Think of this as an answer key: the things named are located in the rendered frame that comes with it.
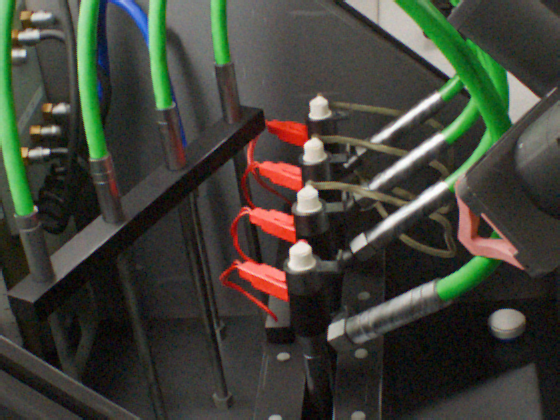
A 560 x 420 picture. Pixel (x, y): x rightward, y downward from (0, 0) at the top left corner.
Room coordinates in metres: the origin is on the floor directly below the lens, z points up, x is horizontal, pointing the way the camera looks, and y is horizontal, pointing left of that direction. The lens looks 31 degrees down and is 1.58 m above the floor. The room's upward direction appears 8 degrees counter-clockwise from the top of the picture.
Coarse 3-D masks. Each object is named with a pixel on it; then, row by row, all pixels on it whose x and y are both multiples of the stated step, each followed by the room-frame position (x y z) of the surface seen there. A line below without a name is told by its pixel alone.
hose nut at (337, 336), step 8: (344, 320) 0.62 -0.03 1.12; (328, 328) 0.63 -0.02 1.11; (336, 328) 0.62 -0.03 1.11; (344, 328) 0.62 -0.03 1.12; (328, 336) 0.62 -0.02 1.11; (336, 336) 0.62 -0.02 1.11; (344, 336) 0.61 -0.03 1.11; (336, 344) 0.62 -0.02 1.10; (344, 344) 0.61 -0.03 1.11; (352, 344) 0.61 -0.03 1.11; (360, 344) 0.62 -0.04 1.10
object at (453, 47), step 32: (0, 0) 0.74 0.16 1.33; (416, 0) 0.58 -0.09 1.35; (0, 32) 0.74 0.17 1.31; (448, 32) 0.58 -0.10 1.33; (0, 64) 0.74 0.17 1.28; (480, 64) 0.57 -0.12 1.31; (0, 96) 0.75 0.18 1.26; (480, 96) 0.56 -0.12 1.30; (0, 128) 0.75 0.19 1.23; (32, 224) 0.75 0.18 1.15; (480, 256) 0.57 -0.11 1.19; (448, 288) 0.58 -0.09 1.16
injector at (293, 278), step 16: (288, 272) 0.72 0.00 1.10; (304, 272) 0.71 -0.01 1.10; (288, 288) 0.72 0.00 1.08; (304, 288) 0.71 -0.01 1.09; (320, 288) 0.72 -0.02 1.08; (304, 304) 0.71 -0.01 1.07; (320, 304) 0.72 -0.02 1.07; (304, 320) 0.71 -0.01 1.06; (320, 320) 0.72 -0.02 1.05; (336, 320) 0.72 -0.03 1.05; (304, 336) 0.72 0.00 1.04; (320, 336) 0.72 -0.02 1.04; (304, 352) 0.72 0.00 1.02; (320, 352) 0.72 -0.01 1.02; (304, 368) 0.73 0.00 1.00; (320, 368) 0.72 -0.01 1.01; (320, 384) 0.72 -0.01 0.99; (320, 400) 0.72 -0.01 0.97; (320, 416) 0.72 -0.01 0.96
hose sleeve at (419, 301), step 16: (416, 288) 0.60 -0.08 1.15; (432, 288) 0.59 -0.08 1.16; (384, 304) 0.61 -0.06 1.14; (400, 304) 0.60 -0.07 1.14; (416, 304) 0.59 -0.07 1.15; (432, 304) 0.58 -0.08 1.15; (448, 304) 0.58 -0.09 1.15; (352, 320) 0.62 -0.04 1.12; (368, 320) 0.61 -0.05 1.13; (384, 320) 0.60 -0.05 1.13; (400, 320) 0.59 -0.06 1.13; (352, 336) 0.61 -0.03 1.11; (368, 336) 0.61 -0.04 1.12
